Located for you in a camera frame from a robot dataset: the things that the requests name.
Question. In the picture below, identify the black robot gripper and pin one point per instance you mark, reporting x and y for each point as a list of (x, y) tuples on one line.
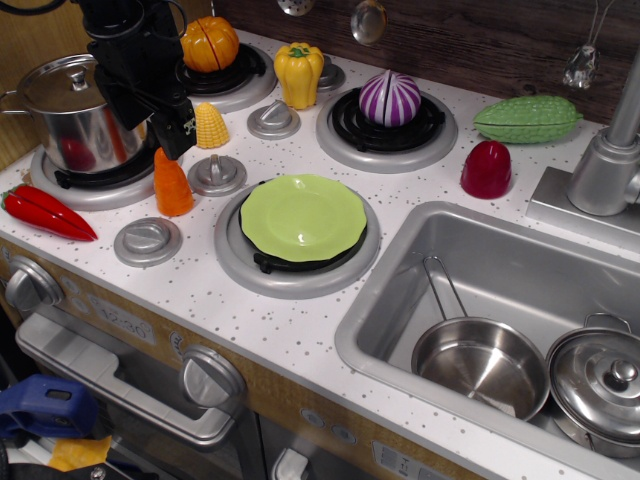
[(137, 47)]

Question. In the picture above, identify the orange toy carrot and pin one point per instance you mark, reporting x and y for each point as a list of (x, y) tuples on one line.
[(172, 190)]

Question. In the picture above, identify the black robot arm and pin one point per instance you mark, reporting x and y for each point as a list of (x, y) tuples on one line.
[(137, 46)]

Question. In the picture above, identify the green plastic plate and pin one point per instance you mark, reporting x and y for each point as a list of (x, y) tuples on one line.
[(303, 218)]

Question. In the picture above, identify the yellow toy corn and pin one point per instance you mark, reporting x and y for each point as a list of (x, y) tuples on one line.
[(211, 129)]

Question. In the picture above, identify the grey stove knob middle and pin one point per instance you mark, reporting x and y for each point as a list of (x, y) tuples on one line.
[(217, 175)]

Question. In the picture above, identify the grey stove knob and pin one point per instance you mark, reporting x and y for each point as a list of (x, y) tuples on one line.
[(332, 76), (217, 175), (276, 121), (147, 242)]

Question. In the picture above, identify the back left burner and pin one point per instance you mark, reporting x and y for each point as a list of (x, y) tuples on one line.
[(246, 82)]

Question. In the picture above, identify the burner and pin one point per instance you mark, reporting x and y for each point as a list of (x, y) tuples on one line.
[(246, 82), (346, 136), (126, 185), (236, 257)]

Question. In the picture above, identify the orange toy pumpkin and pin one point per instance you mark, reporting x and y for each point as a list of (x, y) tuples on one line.
[(209, 44)]

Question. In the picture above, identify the steel pot with lid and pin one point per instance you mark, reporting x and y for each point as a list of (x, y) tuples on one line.
[(71, 118)]

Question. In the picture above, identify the front left burner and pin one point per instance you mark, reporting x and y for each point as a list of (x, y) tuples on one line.
[(126, 185)]

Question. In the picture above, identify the grey stove knob back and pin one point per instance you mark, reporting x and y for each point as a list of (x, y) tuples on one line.
[(276, 121)]

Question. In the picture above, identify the grey stove knob front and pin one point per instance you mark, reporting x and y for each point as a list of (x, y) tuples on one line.
[(147, 242)]

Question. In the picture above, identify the yellow toy bell pepper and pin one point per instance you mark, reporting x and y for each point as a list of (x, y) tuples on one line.
[(298, 67)]

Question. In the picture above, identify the grey stove knob rear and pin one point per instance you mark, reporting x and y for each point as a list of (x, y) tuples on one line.
[(332, 76)]

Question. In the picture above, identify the back right burner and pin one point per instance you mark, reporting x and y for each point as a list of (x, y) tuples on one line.
[(346, 136)]

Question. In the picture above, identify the red toy chili pepper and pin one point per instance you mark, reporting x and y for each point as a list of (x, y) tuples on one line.
[(42, 211)]

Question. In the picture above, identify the hanging slotted steel spoon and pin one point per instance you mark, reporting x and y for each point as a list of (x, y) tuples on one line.
[(296, 8)]

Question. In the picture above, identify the front centre burner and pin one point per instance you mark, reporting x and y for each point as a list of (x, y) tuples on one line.
[(236, 257)]

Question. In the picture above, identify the purple white toy onion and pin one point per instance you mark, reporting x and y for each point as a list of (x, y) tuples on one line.
[(390, 99)]

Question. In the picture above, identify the grey oven knob left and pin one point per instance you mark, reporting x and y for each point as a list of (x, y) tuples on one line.
[(30, 285)]

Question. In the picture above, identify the grey oven knob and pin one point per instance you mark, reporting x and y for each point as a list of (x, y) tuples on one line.
[(208, 379), (30, 285)]

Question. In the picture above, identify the hanging steel ladle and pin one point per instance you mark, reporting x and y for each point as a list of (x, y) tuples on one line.
[(368, 22)]

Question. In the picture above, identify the grey oven knob right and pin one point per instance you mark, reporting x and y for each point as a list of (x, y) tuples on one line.
[(208, 379)]

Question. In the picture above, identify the blue clamp tool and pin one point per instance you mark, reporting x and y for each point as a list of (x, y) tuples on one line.
[(48, 406)]

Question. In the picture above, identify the dark red toy pepper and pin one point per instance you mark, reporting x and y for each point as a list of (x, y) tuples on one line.
[(487, 171)]

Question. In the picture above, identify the yellow cloth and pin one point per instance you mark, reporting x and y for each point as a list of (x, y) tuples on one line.
[(72, 454)]

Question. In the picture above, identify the green toy bitter gourd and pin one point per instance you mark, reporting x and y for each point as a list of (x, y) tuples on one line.
[(528, 120)]

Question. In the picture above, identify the steel saucepan in sink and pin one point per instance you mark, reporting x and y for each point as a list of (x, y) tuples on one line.
[(480, 358)]

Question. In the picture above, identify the grey toy sink basin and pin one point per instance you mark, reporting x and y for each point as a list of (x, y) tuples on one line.
[(447, 258)]

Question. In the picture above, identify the hanging steel whisk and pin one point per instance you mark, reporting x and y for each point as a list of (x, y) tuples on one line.
[(581, 68)]

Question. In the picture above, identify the grey toy faucet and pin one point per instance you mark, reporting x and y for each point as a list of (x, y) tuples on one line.
[(600, 198)]

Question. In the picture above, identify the steel lidded pot in sink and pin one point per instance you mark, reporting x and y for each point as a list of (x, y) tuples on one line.
[(594, 385)]

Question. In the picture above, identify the grey oven door handle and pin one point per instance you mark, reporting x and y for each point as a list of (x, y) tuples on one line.
[(75, 357)]

